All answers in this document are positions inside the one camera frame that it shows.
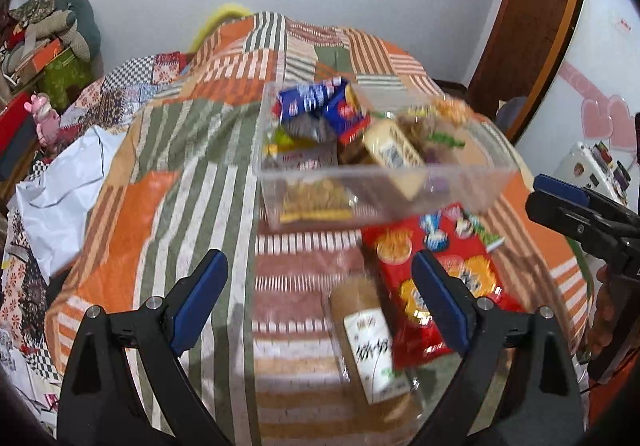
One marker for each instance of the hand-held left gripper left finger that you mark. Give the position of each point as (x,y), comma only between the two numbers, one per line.
(200,296)

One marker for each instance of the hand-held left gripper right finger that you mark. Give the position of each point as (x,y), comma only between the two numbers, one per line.
(440,301)

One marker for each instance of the teal pillow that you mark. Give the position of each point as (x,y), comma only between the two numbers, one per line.
(87,21)

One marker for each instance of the pink heart stickers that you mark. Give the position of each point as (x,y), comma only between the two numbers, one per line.
(607,121)

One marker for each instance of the patterned cushion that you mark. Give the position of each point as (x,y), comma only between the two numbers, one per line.
(35,5)

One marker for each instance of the white cloth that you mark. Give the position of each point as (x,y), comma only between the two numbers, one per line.
(65,186)

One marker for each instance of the person's right hand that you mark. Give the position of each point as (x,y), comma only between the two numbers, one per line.
(602,306)

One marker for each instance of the brown wooden door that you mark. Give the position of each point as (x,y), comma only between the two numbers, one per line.
(530,16)

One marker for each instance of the green-edged bag of brown cookies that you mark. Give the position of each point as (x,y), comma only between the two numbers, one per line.
(420,131)

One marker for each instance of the checked patchwork quilt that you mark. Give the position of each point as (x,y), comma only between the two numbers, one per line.
(130,91)

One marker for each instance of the striped patchwork blanket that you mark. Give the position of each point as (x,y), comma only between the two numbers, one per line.
(200,126)

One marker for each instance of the pink toy figure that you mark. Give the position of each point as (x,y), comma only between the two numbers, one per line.
(46,118)

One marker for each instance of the cream packet with barcode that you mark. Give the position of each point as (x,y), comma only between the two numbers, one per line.
(395,156)

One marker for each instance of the clear plastic storage box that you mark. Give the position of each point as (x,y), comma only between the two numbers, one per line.
(470,186)

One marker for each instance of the clear bag of orange snacks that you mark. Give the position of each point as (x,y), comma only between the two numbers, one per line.
(452,111)

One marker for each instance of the dark grey box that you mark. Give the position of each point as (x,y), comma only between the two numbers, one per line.
(17,153)

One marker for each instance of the brown biscuit roll white label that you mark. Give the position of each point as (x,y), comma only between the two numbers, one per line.
(370,341)

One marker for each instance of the red snack packet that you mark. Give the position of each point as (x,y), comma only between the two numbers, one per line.
(387,273)

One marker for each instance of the orange box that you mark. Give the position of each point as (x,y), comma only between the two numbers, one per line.
(42,55)

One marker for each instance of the white device with coloured buttons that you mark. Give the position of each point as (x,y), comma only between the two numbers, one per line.
(585,166)

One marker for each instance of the wooden wardrobe with white doors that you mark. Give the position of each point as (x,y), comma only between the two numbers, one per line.
(600,51)

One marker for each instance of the yellow curved tube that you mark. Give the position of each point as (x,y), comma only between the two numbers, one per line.
(220,12)

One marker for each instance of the clear packet of yellow sticks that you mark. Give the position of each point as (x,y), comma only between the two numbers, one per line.
(315,198)

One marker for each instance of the blue snack packet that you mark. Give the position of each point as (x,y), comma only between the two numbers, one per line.
(305,101)

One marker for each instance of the red box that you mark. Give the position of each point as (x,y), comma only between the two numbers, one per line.
(14,118)

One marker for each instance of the small green packet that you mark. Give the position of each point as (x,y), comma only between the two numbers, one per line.
(281,142)

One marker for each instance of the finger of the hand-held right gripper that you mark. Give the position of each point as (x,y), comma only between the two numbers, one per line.
(575,223)
(560,188)

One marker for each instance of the green patterned box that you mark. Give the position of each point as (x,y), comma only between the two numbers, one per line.
(65,78)

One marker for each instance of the grey round object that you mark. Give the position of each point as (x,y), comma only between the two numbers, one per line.
(510,113)

